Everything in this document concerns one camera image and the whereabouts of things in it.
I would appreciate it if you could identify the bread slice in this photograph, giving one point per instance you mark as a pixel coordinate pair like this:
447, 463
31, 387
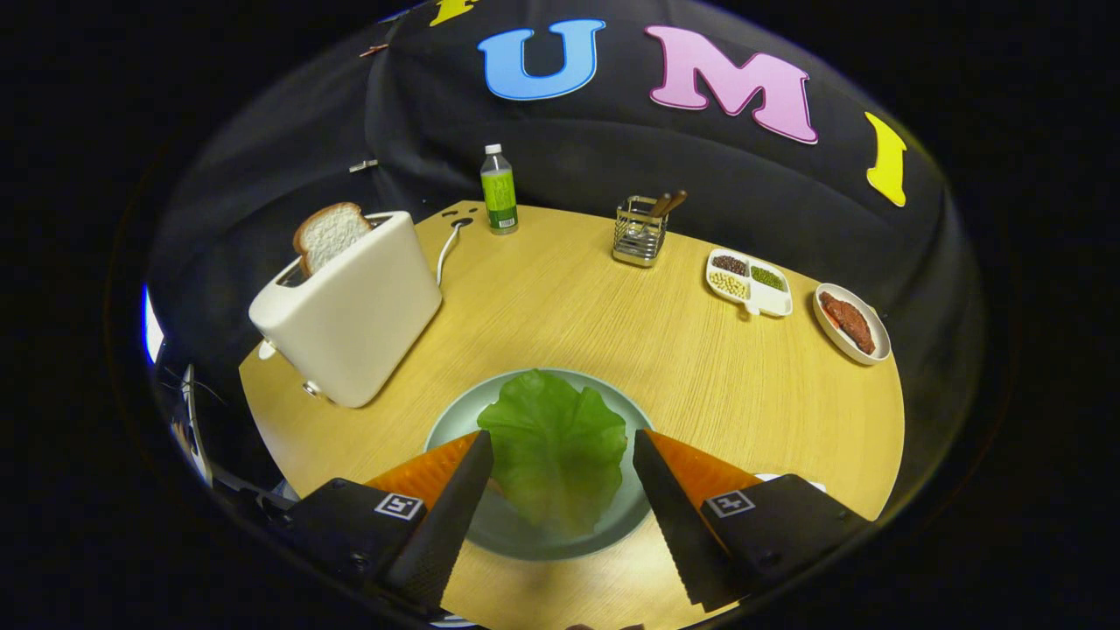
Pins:
331, 234

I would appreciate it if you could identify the pile of dark beans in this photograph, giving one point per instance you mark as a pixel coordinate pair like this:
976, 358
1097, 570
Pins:
730, 264

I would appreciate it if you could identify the pile of yellow beans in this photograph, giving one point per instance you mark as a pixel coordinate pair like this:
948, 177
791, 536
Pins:
728, 285

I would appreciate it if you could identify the pink cloth clip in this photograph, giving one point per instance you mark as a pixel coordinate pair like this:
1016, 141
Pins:
374, 49

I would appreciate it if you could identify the pile of green beans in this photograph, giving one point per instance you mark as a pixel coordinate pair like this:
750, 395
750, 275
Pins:
768, 278

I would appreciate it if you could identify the green drink bottle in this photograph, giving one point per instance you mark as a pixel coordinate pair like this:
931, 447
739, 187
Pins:
500, 197

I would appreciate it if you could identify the silver cloth clip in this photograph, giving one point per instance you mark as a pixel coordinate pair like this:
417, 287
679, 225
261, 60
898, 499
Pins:
363, 164

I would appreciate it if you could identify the square white plate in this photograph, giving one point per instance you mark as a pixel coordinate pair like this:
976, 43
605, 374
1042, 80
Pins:
770, 478

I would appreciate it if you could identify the pale green plate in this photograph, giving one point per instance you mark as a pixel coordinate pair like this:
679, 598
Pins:
455, 420

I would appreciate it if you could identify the white divided dish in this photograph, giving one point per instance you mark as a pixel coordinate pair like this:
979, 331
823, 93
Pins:
774, 302

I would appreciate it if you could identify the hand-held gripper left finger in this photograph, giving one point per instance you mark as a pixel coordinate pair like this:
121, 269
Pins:
446, 534

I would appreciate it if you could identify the white toaster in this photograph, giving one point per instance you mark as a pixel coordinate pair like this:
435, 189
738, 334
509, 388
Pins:
350, 324

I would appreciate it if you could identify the green lettuce leaf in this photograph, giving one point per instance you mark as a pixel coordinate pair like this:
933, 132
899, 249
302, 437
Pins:
556, 446

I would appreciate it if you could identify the round white plate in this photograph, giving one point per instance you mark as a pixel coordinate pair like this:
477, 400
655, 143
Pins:
868, 308

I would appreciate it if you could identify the red meat slice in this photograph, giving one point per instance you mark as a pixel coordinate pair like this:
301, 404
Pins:
849, 324

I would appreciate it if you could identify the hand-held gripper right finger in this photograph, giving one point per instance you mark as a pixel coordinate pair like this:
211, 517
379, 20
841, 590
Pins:
678, 534

